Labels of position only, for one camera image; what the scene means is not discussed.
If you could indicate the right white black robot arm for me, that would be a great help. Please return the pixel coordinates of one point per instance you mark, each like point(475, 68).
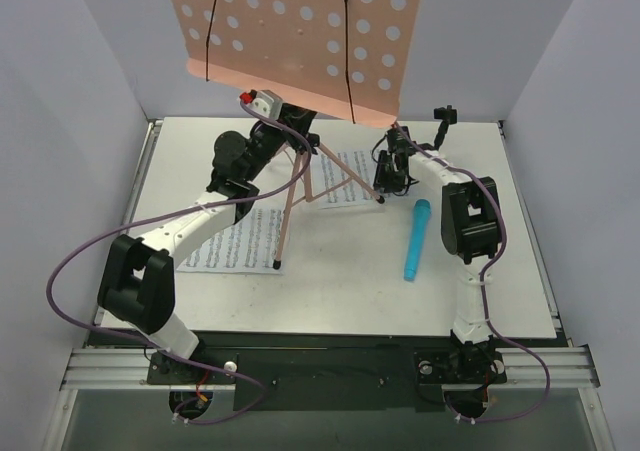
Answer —
point(472, 228)

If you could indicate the sheet music page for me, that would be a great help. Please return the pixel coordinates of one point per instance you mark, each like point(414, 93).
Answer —
point(326, 174)
point(248, 247)

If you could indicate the black microphone stand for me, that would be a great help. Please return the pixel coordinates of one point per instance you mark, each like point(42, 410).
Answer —
point(447, 116)

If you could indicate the blue toy microphone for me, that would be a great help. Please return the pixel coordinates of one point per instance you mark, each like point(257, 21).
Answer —
point(421, 215)

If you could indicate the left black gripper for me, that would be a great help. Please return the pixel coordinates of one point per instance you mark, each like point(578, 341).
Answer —
point(297, 118)

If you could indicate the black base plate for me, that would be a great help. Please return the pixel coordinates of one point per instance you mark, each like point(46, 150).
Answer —
point(331, 372)

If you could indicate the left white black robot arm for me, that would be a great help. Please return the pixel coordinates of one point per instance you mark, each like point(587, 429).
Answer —
point(138, 283)

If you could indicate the pink perforated music stand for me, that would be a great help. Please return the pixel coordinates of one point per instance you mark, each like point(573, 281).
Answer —
point(341, 58)

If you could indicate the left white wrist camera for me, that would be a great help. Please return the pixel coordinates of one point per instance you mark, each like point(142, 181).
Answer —
point(265, 103)

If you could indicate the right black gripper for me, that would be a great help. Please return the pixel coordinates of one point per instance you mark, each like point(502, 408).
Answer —
point(396, 139)

